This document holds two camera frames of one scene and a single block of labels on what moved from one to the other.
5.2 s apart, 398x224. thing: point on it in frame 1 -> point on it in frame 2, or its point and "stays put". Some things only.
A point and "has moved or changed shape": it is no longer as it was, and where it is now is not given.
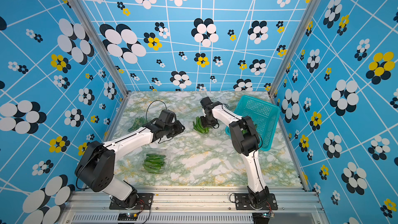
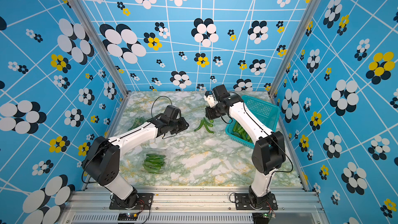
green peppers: [139, 122] stays put
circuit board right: [262, 218] stays put
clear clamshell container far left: [135, 122] stays put
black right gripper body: [207, 122] -> [215, 112]
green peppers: [153, 163] stays put
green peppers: [198, 126] has moved or changed shape
